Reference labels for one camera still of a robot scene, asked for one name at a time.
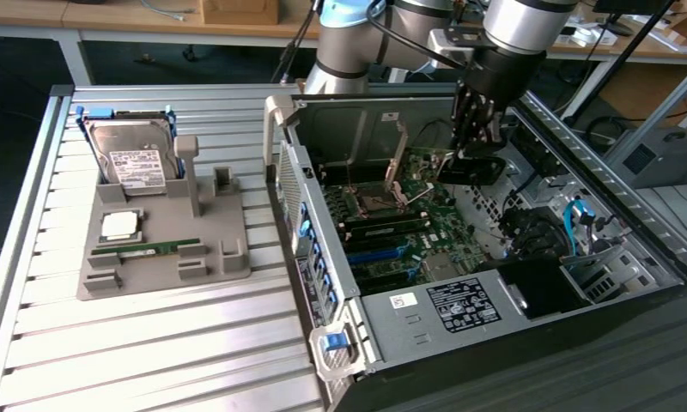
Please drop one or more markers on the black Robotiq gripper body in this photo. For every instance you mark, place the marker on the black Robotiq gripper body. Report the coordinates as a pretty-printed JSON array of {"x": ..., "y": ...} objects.
[{"x": 503, "y": 77}]

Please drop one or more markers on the GPU card with black cooler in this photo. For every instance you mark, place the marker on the GPU card with black cooler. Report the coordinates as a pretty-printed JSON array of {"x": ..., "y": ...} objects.
[{"x": 470, "y": 171}]

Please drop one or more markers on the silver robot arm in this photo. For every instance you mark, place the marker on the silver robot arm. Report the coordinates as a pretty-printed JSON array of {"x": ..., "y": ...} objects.
[{"x": 527, "y": 21}]

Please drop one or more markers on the large silver disk bay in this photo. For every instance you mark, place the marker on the large silver disk bay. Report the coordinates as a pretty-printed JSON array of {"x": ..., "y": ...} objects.
[{"x": 523, "y": 171}]

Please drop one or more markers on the white box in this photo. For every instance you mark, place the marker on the white box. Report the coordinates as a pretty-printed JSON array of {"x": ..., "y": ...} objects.
[{"x": 596, "y": 38}]

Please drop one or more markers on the silver socket cover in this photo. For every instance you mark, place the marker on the silver socket cover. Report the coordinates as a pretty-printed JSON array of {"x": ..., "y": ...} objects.
[{"x": 403, "y": 194}]

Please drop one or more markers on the black slanted pole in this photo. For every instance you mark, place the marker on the black slanted pole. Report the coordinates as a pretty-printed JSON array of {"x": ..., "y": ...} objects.
[{"x": 618, "y": 62}]

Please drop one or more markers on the open black PC case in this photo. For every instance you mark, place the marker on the open black PC case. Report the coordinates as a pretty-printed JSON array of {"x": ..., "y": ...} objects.
[{"x": 343, "y": 141}]

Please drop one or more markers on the black monitor base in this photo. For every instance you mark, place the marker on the black monitor base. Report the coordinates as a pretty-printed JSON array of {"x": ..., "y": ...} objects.
[{"x": 618, "y": 28}]

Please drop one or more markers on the thin metal locking lever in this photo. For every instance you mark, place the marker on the thin metal locking lever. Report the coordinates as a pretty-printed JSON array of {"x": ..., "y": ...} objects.
[{"x": 350, "y": 178}]

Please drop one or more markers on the CPU socket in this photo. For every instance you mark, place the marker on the CPU socket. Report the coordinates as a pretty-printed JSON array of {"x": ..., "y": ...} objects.
[{"x": 373, "y": 201}]

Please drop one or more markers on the green Dell motherboard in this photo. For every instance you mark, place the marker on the green Dell motherboard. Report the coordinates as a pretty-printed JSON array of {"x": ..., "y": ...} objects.
[{"x": 435, "y": 240}]

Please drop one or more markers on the black RAM stick with label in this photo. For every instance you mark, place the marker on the black RAM stick with label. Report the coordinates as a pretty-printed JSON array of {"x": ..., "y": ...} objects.
[{"x": 386, "y": 231}]

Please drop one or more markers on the grey metal cabinet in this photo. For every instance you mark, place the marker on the grey metal cabinet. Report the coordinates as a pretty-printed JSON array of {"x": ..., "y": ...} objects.
[{"x": 665, "y": 159}]

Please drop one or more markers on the silver chipset heatsink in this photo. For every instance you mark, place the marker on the silver chipset heatsink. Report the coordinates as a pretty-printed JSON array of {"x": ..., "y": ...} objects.
[{"x": 442, "y": 267}]

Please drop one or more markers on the blue expansion slot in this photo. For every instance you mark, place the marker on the blue expansion slot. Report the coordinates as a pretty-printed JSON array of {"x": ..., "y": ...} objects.
[{"x": 378, "y": 256}]

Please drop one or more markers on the small silver disk bay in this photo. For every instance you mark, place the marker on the small silver disk bay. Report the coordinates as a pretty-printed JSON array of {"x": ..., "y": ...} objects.
[{"x": 608, "y": 279}]

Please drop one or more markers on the brown cardboard box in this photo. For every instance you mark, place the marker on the brown cardboard box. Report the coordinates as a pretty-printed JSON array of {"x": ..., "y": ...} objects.
[{"x": 238, "y": 10}]

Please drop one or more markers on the grey power supply unit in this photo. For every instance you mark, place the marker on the grey power supply unit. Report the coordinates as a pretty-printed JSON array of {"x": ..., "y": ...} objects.
[{"x": 401, "y": 335}]

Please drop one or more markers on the blue case latch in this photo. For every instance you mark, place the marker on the blue case latch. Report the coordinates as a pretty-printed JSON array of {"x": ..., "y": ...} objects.
[{"x": 333, "y": 342}]

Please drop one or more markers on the silver hard disk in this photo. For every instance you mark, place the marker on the silver hard disk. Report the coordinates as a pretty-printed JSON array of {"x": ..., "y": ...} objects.
[{"x": 138, "y": 167}]

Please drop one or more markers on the green RAM stick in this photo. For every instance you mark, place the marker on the green RAM stick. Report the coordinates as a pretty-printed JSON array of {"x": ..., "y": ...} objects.
[{"x": 160, "y": 247}]

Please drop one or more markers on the grey plastic parts rack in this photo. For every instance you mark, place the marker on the grey plastic parts rack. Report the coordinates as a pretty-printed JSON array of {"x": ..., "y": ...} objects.
[{"x": 160, "y": 279}]

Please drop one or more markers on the silver CPU chip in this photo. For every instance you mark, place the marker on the silver CPU chip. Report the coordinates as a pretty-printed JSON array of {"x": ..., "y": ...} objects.
[{"x": 120, "y": 227}]

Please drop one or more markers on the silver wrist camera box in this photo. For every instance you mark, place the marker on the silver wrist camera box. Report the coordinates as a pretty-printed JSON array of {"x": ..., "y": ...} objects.
[{"x": 450, "y": 47}]

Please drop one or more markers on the wooden desk white frame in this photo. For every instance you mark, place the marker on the wooden desk white frame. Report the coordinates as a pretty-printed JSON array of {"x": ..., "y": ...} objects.
[
  {"x": 573, "y": 51},
  {"x": 35, "y": 17}
]

